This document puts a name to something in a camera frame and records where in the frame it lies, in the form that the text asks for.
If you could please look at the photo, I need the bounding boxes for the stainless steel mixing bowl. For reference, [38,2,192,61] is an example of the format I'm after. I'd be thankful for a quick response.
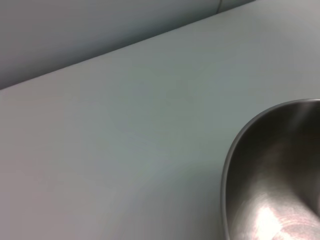
[220,98,320,240]

